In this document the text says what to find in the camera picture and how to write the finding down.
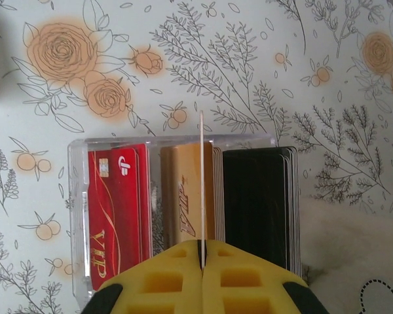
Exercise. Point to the white-edged plastic card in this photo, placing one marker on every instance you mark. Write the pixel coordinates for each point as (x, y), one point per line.
(201, 180)

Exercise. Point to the red box with cards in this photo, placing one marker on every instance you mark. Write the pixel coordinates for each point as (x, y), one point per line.
(75, 196)

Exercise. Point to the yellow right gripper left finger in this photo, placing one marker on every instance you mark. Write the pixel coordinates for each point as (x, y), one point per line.
(134, 294)

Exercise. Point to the white plush dog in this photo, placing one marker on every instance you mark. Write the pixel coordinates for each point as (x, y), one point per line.
(347, 235)

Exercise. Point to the floral tablecloth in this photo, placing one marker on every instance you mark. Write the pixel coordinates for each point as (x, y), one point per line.
(216, 65)

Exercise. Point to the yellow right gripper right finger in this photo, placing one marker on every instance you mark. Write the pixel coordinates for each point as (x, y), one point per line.
(275, 294)

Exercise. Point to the gold VIP card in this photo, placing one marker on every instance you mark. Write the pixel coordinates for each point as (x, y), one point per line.
(180, 183)

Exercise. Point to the red VIP card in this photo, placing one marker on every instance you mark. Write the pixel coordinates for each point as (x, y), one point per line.
(118, 202)

